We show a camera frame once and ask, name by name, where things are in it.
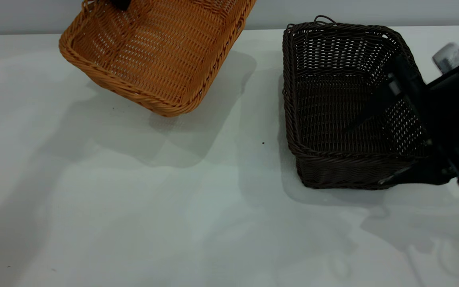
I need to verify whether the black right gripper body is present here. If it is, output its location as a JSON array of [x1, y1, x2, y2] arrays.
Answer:
[[389, 54, 459, 190]]

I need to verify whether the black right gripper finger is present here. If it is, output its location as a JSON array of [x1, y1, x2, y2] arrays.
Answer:
[[343, 75, 404, 135], [378, 157, 457, 186]]

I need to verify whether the dark brown wicker basket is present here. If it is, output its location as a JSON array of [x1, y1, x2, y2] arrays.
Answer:
[[282, 15, 434, 190]]

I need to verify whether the light brown wicker basket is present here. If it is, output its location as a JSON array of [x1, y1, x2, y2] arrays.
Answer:
[[59, 0, 257, 117]]

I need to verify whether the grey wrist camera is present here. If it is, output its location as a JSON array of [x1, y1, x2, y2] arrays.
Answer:
[[432, 43, 459, 74]]

